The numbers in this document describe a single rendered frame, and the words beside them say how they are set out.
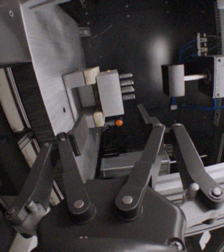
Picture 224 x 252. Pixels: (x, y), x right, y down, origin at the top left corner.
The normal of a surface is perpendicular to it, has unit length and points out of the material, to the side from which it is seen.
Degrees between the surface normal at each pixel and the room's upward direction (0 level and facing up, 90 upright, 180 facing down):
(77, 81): 90
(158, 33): 90
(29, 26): 0
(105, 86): 90
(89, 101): 90
